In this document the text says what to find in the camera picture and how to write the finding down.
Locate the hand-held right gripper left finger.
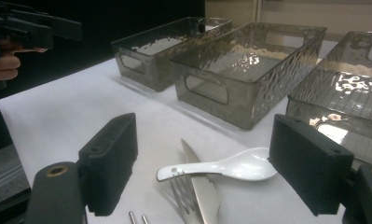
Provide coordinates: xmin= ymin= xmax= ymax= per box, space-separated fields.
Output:
xmin=77 ymin=112 xmax=139 ymax=217

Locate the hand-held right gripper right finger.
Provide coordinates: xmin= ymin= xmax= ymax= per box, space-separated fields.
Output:
xmin=269 ymin=114 xmax=355 ymax=217

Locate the white ceramic spoon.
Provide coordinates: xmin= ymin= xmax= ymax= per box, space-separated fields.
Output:
xmin=156 ymin=147 xmax=279 ymax=182

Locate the clear grey plastic bin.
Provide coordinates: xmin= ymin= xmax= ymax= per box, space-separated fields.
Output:
xmin=171 ymin=21 xmax=327 ymax=131
xmin=285 ymin=31 xmax=372 ymax=166
xmin=111 ymin=16 xmax=233 ymax=92

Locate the steel fork with dark handle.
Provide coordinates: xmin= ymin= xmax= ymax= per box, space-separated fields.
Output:
xmin=168 ymin=174 xmax=203 ymax=224

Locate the serrated steel knife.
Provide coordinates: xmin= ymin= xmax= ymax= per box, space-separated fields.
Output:
xmin=180 ymin=138 xmax=222 ymax=224

